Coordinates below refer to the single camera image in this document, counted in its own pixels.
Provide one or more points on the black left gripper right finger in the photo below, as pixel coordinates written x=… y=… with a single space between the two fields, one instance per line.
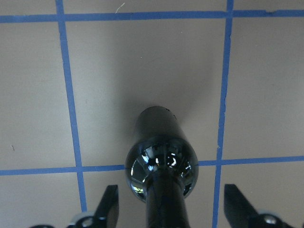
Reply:
x=241 y=214

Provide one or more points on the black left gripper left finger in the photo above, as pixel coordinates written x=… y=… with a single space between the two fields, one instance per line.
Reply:
x=106 y=214

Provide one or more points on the dark glass wine bottle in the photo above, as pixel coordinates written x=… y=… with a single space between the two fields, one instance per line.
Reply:
x=161 y=168

